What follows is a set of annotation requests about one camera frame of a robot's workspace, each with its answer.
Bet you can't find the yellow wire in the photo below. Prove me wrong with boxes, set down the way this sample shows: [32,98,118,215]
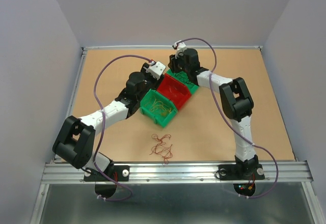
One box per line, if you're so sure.
[145,96,175,117]

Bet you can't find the red wire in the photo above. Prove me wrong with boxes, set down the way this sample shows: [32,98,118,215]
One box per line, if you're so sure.
[148,133,174,167]

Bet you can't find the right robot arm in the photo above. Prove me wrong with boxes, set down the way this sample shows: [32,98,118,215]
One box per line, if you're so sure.
[168,47,258,178]

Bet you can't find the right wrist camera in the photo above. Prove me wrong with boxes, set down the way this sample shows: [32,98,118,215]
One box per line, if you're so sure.
[172,40,187,58]

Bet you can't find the far green plastic bin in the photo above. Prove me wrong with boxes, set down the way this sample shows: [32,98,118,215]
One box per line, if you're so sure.
[166,69,199,94]

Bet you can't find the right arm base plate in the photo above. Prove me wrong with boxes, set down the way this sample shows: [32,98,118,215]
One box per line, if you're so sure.
[215,164,265,181]

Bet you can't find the aluminium mounting rail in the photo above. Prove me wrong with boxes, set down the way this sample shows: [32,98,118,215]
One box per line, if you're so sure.
[41,161,313,185]

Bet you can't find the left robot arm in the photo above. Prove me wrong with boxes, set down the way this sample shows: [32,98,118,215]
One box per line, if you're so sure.
[52,62,166,180]

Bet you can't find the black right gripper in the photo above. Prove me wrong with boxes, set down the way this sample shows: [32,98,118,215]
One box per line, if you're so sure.
[167,50,189,73]

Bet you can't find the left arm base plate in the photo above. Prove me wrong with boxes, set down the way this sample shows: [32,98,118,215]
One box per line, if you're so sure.
[83,164,130,182]

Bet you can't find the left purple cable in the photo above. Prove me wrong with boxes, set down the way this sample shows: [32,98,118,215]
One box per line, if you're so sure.
[93,54,133,202]

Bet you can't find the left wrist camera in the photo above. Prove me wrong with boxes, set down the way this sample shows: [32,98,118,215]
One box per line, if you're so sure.
[146,61,166,80]

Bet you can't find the black wire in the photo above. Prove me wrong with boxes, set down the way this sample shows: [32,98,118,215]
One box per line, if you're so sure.
[175,72,197,87]

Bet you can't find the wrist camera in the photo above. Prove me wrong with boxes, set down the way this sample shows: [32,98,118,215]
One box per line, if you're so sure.
[146,61,166,80]
[172,40,187,58]

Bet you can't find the near green plastic bin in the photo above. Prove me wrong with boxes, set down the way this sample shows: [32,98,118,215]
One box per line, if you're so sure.
[140,90,178,128]

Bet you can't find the red plastic bin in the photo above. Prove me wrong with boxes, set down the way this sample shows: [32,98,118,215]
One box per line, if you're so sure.
[157,74,192,110]

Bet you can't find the green plastic bin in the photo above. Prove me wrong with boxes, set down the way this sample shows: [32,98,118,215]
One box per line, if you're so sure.
[166,69,199,94]
[140,90,178,128]

